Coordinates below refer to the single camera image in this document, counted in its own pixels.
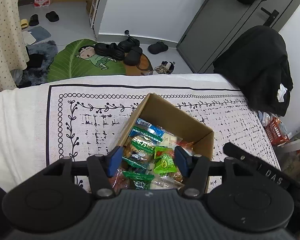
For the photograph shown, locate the orange red snack pack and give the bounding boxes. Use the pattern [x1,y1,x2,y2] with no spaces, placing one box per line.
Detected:
[109,167,130,193]

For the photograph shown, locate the green leaf cartoon rug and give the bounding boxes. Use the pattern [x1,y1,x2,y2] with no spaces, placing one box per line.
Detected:
[47,39,153,82]

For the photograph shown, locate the brown cardboard box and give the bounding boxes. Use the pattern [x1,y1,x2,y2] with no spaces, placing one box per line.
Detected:
[116,93,214,160]

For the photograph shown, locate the yellow blueberry cake pack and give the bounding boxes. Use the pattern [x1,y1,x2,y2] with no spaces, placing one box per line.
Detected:
[160,132,183,149]

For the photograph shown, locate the black slipper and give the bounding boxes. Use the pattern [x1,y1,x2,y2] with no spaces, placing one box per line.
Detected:
[148,41,169,55]

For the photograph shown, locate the grey door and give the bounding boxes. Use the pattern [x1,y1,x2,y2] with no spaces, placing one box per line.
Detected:
[177,0,300,73]

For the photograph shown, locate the red plastic basket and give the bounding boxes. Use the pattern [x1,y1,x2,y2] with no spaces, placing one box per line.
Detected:
[264,117,289,146]

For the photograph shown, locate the blue nut snack packet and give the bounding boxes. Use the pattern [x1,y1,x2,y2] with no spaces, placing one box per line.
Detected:
[135,118,165,138]

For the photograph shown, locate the pile of black shoes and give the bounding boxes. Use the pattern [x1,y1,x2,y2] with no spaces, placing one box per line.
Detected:
[94,37,143,66]

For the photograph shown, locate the green white peanut packet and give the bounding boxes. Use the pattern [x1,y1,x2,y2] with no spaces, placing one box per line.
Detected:
[123,135,159,164]

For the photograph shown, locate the white desk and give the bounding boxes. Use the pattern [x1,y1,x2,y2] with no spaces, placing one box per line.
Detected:
[275,122,300,181]

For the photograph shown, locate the clear white snack pack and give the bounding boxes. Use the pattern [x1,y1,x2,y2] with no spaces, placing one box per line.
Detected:
[150,176,184,190]

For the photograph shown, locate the light green snack packet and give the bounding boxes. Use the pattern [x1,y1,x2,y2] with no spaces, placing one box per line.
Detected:
[153,154,177,174]

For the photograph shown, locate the blue bath mat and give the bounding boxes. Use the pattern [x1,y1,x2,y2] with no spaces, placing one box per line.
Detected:
[22,26,51,46]

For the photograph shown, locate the black clothes on chair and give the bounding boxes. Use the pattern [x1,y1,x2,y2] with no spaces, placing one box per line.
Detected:
[213,25,293,116]

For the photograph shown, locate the orange cracker pack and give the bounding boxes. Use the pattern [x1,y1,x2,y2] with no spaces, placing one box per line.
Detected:
[177,140,194,155]

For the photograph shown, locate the dotted cream tablecloth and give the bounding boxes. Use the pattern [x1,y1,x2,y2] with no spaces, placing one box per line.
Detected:
[0,0,29,91]

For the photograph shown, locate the dark green candy packet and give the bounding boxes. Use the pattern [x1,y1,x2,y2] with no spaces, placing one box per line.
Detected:
[123,171,154,190]

